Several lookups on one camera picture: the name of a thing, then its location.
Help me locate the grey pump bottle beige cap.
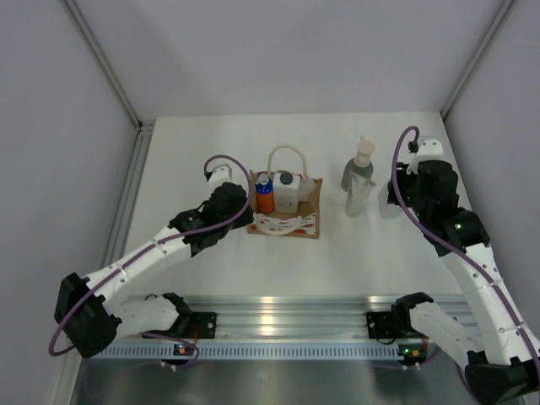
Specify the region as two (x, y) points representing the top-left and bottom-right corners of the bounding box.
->
(341, 136), (375, 191)

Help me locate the silver refill pouch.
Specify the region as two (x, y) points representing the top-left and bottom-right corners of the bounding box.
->
(345, 173), (376, 218)

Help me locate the burlap watermelon canvas bag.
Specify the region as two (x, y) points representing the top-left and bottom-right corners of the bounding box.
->
(246, 144), (323, 239)

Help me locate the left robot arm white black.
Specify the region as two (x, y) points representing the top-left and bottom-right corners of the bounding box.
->
(53, 182), (253, 359)

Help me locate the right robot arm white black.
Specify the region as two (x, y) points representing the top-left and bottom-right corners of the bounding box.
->
(388, 159), (539, 404)

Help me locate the white plastic pouch in bag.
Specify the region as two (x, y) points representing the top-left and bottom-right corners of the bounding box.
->
(298, 175), (316, 203)

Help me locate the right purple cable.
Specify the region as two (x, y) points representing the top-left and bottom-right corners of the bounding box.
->
(391, 126), (540, 381)

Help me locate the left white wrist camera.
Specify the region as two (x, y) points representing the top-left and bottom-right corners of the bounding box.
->
(208, 164), (232, 185)

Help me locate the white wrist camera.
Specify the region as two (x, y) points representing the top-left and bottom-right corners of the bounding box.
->
(208, 164), (232, 185)
(407, 137), (444, 175)

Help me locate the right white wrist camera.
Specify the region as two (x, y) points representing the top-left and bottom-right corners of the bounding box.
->
(407, 137), (444, 175)

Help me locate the left aluminium frame post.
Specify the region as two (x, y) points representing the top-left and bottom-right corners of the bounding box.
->
(61, 0), (143, 127)

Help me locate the aluminium frame post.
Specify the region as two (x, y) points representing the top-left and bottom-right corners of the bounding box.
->
(440, 0), (518, 122)
(61, 0), (143, 127)

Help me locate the aluminium mounting rail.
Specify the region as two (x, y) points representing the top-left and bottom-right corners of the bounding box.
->
(65, 294), (527, 342)

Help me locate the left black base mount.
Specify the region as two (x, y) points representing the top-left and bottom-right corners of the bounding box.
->
(185, 312), (218, 340)

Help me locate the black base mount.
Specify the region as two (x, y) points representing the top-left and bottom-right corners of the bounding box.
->
(365, 311), (400, 340)
(185, 312), (218, 340)

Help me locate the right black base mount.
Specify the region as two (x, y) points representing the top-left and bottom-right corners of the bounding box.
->
(365, 311), (400, 340)

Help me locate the white slotted cable duct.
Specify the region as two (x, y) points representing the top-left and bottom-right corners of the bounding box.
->
(95, 340), (426, 361)

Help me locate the right aluminium frame post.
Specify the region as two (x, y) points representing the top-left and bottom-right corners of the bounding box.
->
(440, 0), (518, 122)

